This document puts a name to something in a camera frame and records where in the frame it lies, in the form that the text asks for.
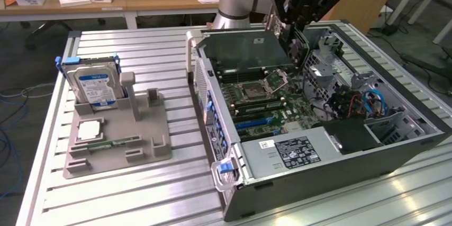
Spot green graphics card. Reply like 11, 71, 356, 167
264, 11, 312, 70

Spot black power adapter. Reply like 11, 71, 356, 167
367, 23, 400, 37

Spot silver metal disk bay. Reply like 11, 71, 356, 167
303, 28, 359, 97

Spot metal socket cover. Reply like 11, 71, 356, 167
263, 68, 295, 89

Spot black RAM slot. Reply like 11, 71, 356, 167
233, 103, 288, 115
219, 75, 269, 84
219, 72, 268, 80
229, 94, 280, 105
217, 69, 268, 78
217, 66, 268, 75
232, 100, 287, 112
231, 97, 284, 109

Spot CPU socket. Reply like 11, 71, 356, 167
239, 81, 273, 99

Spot wooden desk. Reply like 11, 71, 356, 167
0, 0, 221, 30

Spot green motherboard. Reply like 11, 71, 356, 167
215, 61, 327, 142

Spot blue PCIe expansion slot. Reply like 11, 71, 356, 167
235, 116, 277, 130

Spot silver chipset heatsink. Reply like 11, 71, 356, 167
281, 123, 305, 134

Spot black plastic shroud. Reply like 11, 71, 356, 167
323, 118, 385, 156

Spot grey power supply unit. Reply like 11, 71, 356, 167
240, 126, 343, 179

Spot hard disk with blue label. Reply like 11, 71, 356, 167
65, 66, 121, 111

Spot grey parts rack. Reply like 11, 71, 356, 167
63, 71, 173, 180

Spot hard drive with blue label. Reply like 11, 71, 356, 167
55, 53, 123, 100

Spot black open PC case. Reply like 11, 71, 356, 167
185, 23, 452, 223

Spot black chair base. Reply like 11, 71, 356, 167
23, 19, 77, 51

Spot silver CPU chip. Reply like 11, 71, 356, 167
76, 121, 104, 140

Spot green RAM stick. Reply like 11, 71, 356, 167
71, 139, 141, 151

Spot white table frame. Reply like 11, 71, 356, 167
385, 0, 452, 45

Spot blue data wire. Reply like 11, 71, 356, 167
363, 89, 389, 117

